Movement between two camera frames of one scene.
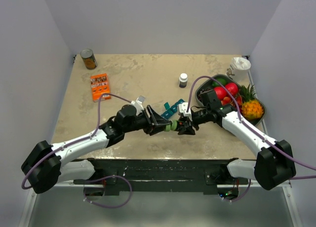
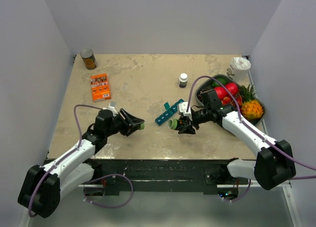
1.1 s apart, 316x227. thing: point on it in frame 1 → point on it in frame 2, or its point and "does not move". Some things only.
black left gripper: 151,128 → 128,128
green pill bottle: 174,126 does not move
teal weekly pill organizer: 171,110 does not move
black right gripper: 187,129 does not move
